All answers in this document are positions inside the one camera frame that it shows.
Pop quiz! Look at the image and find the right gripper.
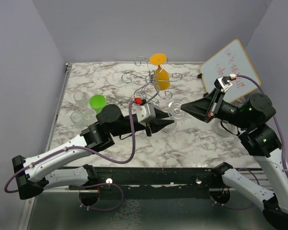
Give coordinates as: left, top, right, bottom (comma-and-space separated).
180, 87, 253, 129

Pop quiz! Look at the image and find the clear wine glass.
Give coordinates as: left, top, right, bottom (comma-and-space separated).
161, 101, 187, 133
73, 91, 89, 110
83, 109, 96, 122
70, 110, 86, 129

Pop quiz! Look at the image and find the orange plastic wine glass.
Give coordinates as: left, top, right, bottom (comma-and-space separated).
150, 53, 170, 91

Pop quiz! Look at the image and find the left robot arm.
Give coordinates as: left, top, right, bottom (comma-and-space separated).
12, 101, 174, 200

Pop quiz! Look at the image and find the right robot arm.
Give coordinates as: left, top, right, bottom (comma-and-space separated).
181, 89, 288, 219

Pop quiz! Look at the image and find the chrome wine glass rack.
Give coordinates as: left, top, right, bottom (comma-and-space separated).
121, 56, 183, 105

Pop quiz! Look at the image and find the green plastic wine glass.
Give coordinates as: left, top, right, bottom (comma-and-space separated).
89, 94, 107, 114

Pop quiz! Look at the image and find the clear tape roll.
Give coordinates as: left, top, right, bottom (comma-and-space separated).
212, 119, 238, 138

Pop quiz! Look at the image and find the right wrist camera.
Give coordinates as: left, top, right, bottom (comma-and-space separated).
214, 74, 237, 93

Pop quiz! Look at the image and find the whiteboard with yellow frame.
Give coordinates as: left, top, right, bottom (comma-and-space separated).
200, 39, 261, 103

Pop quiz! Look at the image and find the black front table rail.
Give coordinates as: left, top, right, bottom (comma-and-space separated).
44, 166, 225, 200

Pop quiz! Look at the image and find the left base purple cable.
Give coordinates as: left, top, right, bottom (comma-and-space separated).
78, 183, 125, 211

